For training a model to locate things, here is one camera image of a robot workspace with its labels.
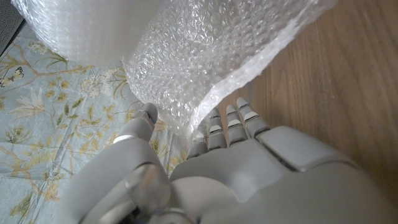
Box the floral blue backdrop cloth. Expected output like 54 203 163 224
0 24 190 224

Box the clear bubble wrap roll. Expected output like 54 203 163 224
11 0 338 141

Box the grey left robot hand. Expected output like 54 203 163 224
57 96 398 224

